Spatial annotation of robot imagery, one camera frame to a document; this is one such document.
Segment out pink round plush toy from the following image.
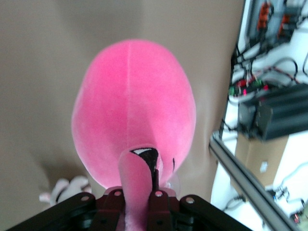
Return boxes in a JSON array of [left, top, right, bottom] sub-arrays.
[[71, 38, 197, 231]]

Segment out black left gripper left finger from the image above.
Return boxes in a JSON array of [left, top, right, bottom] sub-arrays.
[[6, 189, 126, 231]]

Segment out silver aluminium rail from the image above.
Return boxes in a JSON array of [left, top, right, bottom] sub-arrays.
[[208, 134, 299, 231]]

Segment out white pink plush dog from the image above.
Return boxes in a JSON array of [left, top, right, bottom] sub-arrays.
[[39, 176, 91, 208]]

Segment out brown cardboard box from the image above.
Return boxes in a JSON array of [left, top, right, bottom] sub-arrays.
[[234, 134, 290, 189]]

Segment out orange connector block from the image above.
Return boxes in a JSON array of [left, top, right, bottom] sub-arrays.
[[278, 13, 295, 39], [256, 1, 273, 30]]

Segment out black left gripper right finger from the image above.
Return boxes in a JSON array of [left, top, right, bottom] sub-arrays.
[[147, 189, 291, 231]]

